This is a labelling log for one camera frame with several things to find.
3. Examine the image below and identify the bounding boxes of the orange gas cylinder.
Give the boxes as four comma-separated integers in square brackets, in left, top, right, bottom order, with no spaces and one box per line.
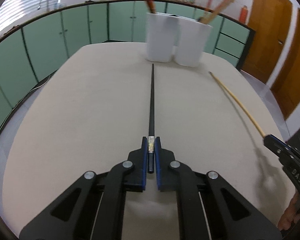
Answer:
[238,5,248,24]

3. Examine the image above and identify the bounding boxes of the black chopstick silver band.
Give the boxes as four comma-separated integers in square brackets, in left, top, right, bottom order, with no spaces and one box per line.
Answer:
[147,64,155,174]

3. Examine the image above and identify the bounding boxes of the black chopstick gold band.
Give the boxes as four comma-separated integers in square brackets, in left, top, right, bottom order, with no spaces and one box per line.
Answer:
[197,17,208,24]

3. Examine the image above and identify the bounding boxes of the right white cup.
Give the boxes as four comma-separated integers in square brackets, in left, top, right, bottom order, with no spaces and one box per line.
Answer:
[174,17,213,68]

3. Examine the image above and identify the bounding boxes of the person's hand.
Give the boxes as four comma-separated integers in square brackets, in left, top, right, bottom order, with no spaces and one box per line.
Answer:
[277,191,300,231]

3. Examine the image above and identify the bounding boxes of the plain bamboo chopstick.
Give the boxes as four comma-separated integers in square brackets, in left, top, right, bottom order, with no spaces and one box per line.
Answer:
[205,0,236,25]

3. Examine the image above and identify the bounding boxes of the thin red-end bamboo chopstick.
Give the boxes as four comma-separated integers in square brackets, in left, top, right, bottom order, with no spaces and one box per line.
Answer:
[209,72,266,139]

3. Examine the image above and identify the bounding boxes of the left white cup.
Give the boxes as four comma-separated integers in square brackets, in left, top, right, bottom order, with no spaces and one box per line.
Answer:
[146,12,179,63]

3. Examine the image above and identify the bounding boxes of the wooden door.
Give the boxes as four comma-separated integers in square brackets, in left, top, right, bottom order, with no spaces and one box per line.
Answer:
[242,0,293,83]

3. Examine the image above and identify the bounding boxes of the green kitchen cabinets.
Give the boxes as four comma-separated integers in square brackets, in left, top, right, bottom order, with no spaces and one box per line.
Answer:
[0,0,255,130]

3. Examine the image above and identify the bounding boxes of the white cup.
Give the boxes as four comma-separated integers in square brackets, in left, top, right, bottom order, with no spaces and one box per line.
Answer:
[174,17,213,68]
[146,12,179,63]

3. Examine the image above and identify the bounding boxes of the chrome faucet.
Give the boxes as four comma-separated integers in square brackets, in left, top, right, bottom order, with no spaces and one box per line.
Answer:
[37,0,50,12]

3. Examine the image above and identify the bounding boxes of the window blinds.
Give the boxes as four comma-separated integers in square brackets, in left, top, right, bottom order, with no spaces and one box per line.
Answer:
[0,0,61,33]

